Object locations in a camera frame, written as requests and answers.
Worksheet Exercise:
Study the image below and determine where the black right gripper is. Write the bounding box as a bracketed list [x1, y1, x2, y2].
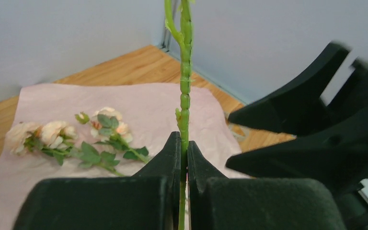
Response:
[226, 42, 368, 230]

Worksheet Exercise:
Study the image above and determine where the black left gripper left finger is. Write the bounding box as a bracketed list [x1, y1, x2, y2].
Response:
[13, 132, 181, 230]

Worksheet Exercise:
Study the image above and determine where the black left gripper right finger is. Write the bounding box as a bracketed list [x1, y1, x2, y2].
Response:
[187, 141, 345, 230]

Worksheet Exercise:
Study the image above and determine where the peach rose stem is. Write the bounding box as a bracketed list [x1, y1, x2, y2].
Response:
[5, 120, 123, 176]
[74, 107, 150, 163]

